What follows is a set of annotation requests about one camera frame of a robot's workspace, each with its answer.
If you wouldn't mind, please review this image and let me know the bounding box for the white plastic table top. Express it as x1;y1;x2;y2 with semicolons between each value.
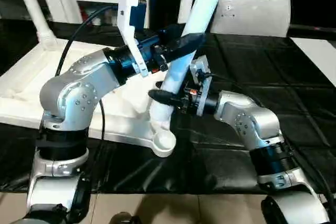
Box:
0;37;176;158

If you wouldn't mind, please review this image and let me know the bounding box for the white plastic chair shell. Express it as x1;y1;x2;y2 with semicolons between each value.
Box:
209;0;291;37

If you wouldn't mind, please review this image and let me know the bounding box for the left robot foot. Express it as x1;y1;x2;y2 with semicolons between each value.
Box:
110;212;140;224

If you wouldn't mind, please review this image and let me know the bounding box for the white side table board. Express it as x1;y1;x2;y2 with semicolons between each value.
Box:
291;37;336;88

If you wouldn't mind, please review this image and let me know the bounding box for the black flat monitor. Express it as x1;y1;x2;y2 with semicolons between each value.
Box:
288;24;336;34

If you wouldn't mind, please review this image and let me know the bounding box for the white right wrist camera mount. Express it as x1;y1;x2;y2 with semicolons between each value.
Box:
190;56;212;116

